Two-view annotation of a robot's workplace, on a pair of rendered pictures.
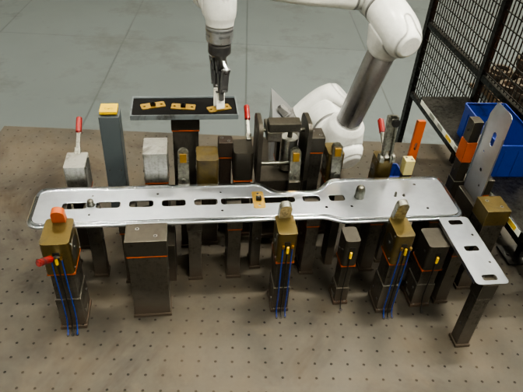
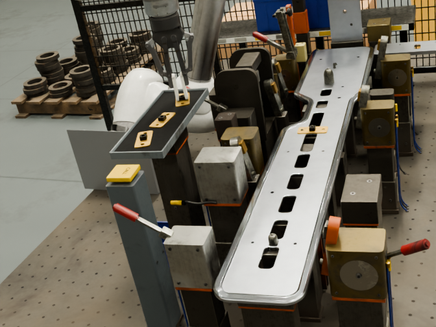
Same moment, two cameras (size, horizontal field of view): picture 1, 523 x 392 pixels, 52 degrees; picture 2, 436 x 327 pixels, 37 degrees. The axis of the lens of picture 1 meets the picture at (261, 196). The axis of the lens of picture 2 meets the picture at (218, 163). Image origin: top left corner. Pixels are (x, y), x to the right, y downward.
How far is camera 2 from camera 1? 1.75 m
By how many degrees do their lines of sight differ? 49
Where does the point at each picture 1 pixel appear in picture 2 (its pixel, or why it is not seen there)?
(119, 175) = (163, 261)
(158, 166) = (241, 169)
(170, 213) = (316, 182)
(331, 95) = (150, 75)
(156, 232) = (363, 180)
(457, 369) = not seen: outside the picture
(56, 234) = (363, 239)
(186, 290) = not seen: hidden behind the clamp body
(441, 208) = (360, 52)
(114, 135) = (148, 202)
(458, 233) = (397, 48)
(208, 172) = (258, 148)
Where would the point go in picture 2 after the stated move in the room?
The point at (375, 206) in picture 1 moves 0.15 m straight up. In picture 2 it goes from (347, 76) to (343, 32)
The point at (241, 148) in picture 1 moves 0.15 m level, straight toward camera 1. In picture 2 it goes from (241, 113) to (292, 114)
